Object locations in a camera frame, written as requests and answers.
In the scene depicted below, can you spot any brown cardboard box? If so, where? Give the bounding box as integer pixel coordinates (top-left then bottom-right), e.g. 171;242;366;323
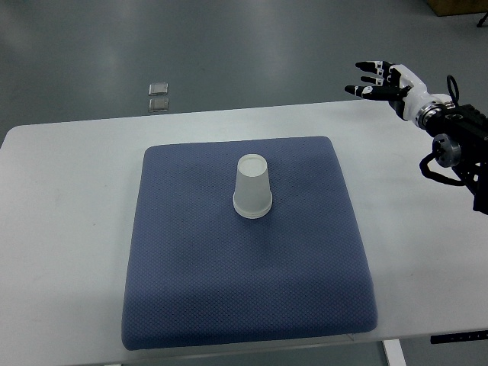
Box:
426;0;487;16

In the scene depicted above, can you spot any metal floor plate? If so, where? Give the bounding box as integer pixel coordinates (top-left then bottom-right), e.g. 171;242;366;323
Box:
148;82;169;96
148;97;169;113

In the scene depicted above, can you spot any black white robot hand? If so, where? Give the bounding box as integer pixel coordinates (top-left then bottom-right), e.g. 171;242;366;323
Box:
345;61;451;129

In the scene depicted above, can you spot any black tripod leg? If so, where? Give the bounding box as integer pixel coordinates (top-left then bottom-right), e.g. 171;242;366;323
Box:
477;12;488;27

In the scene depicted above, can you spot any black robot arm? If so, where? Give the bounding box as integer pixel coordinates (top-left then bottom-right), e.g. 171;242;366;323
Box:
419;75;487;214

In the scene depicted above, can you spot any blue fabric cushion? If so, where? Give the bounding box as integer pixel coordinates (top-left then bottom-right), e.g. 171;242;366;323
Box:
121;136;377;350

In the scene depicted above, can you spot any lower metal floor plate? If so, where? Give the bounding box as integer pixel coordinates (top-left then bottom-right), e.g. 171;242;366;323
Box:
148;97;169;113

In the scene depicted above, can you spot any white table leg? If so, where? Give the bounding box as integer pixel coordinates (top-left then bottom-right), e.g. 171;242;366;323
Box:
382;339;406;366

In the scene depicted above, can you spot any black table control panel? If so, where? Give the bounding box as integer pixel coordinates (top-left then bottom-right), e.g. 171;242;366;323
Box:
430;330;488;345

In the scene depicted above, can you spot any white paper cup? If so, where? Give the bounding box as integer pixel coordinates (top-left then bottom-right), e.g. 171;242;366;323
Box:
233;154;272;211
233;203;272;220

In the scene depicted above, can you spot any upper metal floor plate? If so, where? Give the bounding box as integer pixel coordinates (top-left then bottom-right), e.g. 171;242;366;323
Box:
148;82;169;96

